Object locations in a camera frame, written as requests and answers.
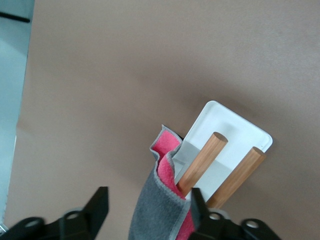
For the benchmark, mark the grey and pink cloth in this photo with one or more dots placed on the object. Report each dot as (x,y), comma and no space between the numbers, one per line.
(157,210)

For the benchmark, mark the white rack base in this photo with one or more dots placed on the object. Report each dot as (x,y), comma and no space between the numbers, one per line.
(235,130)

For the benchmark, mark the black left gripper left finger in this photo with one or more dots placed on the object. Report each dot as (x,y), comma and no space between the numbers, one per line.
(95,212)

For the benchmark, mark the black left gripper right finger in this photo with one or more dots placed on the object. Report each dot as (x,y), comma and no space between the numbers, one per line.
(202,225)

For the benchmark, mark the wooden chopsticks pair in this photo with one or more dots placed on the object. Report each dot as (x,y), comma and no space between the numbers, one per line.
(202,165)

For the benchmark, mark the wooden rack rod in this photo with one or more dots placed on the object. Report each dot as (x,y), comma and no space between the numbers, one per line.
(240,175)

